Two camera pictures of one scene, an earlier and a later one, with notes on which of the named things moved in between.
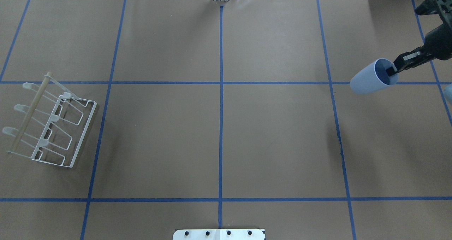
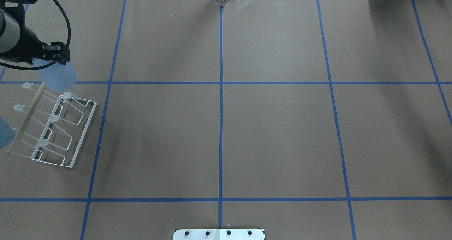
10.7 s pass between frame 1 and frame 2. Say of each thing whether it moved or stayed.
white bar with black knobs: stayed
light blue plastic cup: moved
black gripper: moved
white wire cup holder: stayed
